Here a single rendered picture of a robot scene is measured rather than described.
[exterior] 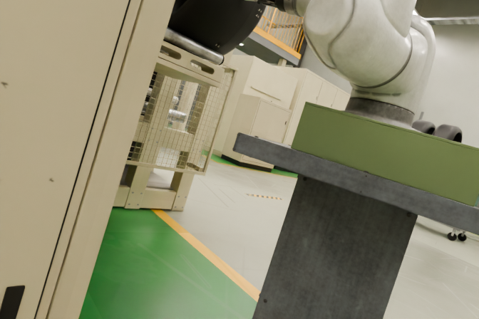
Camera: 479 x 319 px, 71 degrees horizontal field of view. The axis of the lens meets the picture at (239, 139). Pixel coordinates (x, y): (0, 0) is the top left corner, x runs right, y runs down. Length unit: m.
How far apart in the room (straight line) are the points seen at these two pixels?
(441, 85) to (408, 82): 11.81
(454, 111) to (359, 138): 11.60
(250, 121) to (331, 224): 5.09
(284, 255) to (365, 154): 0.29
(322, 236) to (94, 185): 0.48
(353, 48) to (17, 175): 0.55
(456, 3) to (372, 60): 13.04
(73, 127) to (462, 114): 11.95
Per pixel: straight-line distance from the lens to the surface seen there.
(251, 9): 1.36
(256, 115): 5.78
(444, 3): 13.83
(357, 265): 0.78
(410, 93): 0.84
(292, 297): 0.82
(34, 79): 0.48
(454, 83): 12.54
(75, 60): 0.49
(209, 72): 1.37
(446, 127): 6.23
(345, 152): 0.68
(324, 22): 0.64
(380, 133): 0.69
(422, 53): 0.84
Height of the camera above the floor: 0.66
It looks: 2 degrees down
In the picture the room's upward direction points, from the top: 18 degrees clockwise
